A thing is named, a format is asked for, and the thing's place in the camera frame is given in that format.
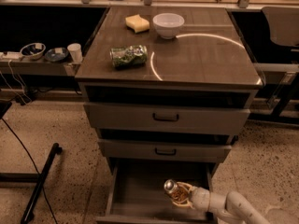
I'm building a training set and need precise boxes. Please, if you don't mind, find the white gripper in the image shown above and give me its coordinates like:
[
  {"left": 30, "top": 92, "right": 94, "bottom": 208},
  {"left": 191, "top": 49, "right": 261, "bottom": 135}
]
[{"left": 172, "top": 182, "right": 210, "bottom": 212}]

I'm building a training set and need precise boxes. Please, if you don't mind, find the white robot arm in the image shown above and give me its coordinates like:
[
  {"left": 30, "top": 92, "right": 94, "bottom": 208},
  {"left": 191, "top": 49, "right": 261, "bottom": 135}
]
[{"left": 164, "top": 179, "right": 270, "bottom": 224}]

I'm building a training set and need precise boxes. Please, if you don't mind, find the bottom drawer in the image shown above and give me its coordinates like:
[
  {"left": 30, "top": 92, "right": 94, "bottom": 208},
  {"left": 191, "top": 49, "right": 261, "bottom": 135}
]
[{"left": 95, "top": 159, "right": 218, "bottom": 224}]

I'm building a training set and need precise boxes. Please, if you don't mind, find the drawer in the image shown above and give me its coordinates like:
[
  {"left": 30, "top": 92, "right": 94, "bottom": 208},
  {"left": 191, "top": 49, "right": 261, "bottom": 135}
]
[
  {"left": 95, "top": 159, "right": 218, "bottom": 224},
  {"left": 84, "top": 103, "right": 249, "bottom": 136},
  {"left": 99, "top": 139, "right": 232, "bottom": 163}
]

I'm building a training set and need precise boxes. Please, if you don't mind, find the middle drawer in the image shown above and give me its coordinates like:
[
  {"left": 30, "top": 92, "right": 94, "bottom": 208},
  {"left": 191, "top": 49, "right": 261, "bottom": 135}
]
[{"left": 99, "top": 139, "right": 232, "bottom": 163}]

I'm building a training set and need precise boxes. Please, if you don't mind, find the top drawer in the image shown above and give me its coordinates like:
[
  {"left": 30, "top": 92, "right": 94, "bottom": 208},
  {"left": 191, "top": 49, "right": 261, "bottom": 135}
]
[{"left": 84, "top": 103, "right": 249, "bottom": 136}]

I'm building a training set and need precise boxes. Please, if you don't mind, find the grey drawer cabinet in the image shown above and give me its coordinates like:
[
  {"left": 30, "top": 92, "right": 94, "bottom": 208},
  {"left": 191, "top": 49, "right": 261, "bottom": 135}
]
[{"left": 74, "top": 5, "right": 265, "bottom": 224}]

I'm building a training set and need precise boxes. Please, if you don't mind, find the green soda can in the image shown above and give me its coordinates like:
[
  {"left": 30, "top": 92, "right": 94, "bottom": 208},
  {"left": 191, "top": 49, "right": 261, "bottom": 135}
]
[{"left": 110, "top": 45, "right": 148, "bottom": 69}]

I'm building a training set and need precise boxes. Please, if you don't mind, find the black stand leg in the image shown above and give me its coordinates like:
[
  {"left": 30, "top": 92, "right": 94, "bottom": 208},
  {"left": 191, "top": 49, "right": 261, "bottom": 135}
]
[{"left": 21, "top": 143, "right": 63, "bottom": 224}]

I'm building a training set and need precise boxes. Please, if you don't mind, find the yellow sponge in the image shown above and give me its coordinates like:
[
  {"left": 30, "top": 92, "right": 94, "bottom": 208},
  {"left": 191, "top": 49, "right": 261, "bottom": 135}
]
[{"left": 125, "top": 14, "right": 150, "bottom": 34}]

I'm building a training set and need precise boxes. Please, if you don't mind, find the white paper cup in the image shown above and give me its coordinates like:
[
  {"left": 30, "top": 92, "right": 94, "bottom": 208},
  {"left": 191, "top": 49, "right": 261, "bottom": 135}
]
[{"left": 67, "top": 43, "right": 83, "bottom": 63}]

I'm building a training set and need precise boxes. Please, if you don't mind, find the white rimmed bowl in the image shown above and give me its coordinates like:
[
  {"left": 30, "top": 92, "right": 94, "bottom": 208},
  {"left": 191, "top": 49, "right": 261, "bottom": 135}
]
[{"left": 20, "top": 42, "right": 46, "bottom": 61}]

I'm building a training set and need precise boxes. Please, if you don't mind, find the grey side shelf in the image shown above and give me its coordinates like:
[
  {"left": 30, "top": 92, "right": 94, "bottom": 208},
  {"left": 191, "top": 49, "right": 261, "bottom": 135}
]
[{"left": 0, "top": 59, "right": 79, "bottom": 77}]

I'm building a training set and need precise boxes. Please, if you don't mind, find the white power strip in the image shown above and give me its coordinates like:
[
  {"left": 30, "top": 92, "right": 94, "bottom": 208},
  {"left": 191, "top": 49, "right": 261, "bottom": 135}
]
[{"left": 0, "top": 51, "right": 21, "bottom": 60}]

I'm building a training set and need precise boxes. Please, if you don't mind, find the black cable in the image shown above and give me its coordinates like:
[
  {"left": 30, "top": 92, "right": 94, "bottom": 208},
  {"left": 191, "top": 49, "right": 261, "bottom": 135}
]
[{"left": 1, "top": 117, "right": 59, "bottom": 224}]

